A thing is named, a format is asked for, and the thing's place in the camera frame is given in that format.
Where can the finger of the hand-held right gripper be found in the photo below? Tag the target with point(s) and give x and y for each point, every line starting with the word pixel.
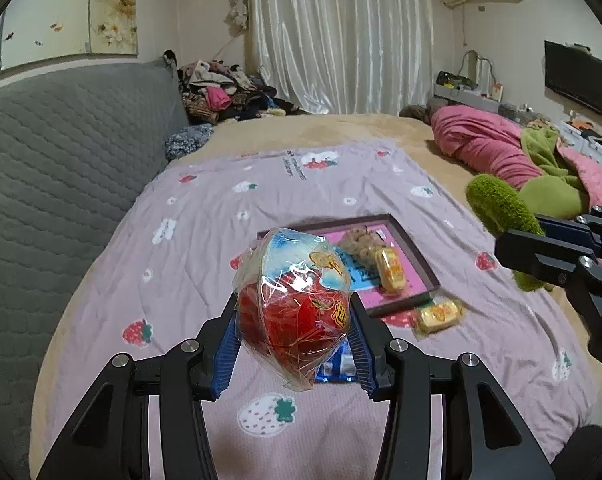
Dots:
pixel 566 227
pixel 536 255

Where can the beige bed sheet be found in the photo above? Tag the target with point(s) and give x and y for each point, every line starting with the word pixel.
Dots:
pixel 331 130

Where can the pile of clothes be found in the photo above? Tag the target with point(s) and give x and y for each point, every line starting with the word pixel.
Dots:
pixel 216 90

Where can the blue patterned cloth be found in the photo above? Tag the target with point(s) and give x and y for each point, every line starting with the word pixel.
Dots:
pixel 186 142

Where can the blue snack packet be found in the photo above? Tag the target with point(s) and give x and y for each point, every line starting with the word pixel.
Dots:
pixel 338 367

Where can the black and yellow bag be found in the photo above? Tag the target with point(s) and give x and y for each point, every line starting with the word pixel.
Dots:
pixel 453 79

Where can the green fuzzy toy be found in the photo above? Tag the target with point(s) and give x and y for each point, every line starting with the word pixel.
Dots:
pixel 501 205

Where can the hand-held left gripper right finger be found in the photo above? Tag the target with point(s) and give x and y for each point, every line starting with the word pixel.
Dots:
pixel 366 365

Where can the brown cloth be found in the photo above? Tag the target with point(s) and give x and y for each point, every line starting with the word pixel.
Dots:
pixel 416 112

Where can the dark shallow box tray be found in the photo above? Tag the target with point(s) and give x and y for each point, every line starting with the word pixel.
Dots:
pixel 401 304

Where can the yellow snack packet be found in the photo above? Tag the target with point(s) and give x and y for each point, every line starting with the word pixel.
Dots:
pixel 391 270
pixel 438 315

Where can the red toy egg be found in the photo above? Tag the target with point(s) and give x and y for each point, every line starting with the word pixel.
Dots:
pixel 291 320

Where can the grey quilted headboard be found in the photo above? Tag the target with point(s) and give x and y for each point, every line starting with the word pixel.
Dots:
pixel 56 160

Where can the fish and flower wall poster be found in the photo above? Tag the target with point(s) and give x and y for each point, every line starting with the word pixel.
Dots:
pixel 56 10

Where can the grey low cabinet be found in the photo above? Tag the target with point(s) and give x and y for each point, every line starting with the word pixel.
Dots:
pixel 461 97

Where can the pink quilt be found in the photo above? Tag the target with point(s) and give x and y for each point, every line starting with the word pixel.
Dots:
pixel 476 140

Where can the brown plush toy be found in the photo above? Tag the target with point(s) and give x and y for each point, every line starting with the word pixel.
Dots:
pixel 358 245

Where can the pink strawberry print blanket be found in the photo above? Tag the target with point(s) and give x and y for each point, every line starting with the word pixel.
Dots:
pixel 206 240

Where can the white storage box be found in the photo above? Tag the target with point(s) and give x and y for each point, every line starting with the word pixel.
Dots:
pixel 573 132

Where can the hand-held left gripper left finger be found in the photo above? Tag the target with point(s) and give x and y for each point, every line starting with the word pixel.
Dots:
pixel 226 365

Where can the black television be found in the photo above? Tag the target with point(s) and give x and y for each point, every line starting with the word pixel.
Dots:
pixel 576 77

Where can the green fleece blanket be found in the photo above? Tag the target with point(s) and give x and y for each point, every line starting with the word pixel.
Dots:
pixel 546 195

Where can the pink book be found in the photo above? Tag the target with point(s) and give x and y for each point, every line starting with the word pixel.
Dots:
pixel 381 296

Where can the curtain tassel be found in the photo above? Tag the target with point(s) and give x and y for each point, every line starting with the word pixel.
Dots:
pixel 237 12

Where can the white curtain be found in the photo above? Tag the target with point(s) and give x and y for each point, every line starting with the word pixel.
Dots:
pixel 341 35

